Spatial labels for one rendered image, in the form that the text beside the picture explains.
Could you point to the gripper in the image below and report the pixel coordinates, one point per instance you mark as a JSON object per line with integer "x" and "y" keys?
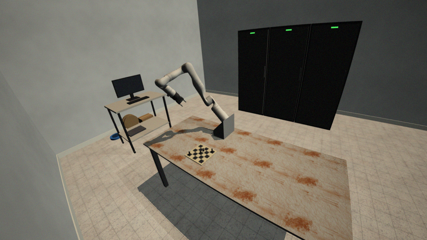
{"x": 175, "y": 96}

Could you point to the chessboard with black pieces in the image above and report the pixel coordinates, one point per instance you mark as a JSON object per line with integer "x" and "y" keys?
{"x": 203, "y": 157}

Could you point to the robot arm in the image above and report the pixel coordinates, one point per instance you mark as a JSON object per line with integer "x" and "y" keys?
{"x": 188, "y": 68}

